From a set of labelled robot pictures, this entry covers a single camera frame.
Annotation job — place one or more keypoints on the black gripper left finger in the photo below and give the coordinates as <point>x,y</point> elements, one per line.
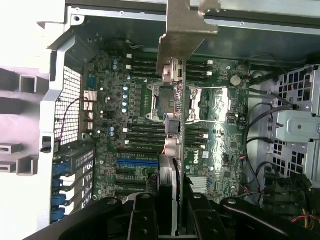
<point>145,217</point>

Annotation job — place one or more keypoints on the silver chipset heat sink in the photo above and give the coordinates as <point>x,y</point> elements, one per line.
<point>197,185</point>

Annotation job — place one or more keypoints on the silver disk bay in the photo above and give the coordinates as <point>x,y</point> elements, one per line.
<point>297,125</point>

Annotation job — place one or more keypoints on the black expansion slot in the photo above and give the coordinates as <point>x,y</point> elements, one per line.
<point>137,152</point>

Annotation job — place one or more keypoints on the black open PC case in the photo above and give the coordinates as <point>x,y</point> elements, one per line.
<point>125,32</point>

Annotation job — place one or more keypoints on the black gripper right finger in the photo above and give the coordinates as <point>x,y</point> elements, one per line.
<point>207,220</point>

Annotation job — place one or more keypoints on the green motherboard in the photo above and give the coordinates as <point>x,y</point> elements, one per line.
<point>220,150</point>

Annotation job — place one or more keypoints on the black RAM slot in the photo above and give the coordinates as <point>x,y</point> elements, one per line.
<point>145,72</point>
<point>145,56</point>
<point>145,67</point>
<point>145,62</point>

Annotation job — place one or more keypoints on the blue expansion slot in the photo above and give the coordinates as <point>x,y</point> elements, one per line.
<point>137,161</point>

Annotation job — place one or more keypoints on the coin cell battery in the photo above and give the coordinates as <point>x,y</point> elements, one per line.
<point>235,80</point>

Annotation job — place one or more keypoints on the CPU socket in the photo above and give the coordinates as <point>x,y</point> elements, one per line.
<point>160,100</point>

